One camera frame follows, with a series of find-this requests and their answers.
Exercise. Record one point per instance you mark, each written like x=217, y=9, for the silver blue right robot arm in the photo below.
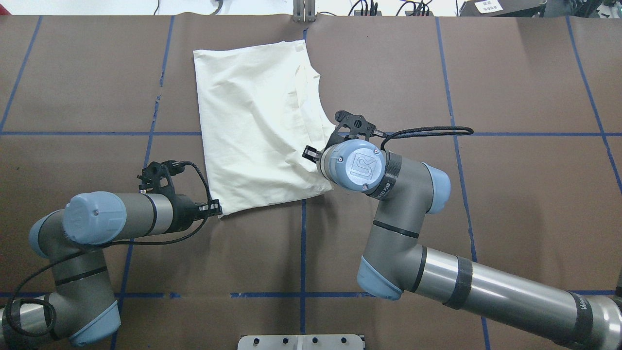
x=393, y=262

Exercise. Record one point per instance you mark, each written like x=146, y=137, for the aluminium frame post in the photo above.
x=304, y=11

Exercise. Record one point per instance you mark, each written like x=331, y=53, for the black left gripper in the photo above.
x=183, y=212

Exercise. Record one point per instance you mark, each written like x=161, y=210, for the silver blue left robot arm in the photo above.
x=72, y=297

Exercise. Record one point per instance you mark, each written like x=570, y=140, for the cream long-sleeve cat shirt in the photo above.
x=259, y=107

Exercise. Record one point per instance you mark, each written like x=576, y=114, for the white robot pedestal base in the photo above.
x=303, y=342

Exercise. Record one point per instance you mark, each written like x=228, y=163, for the dark device with white label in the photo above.
x=502, y=8

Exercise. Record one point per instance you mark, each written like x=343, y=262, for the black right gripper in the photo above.
x=309, y=153

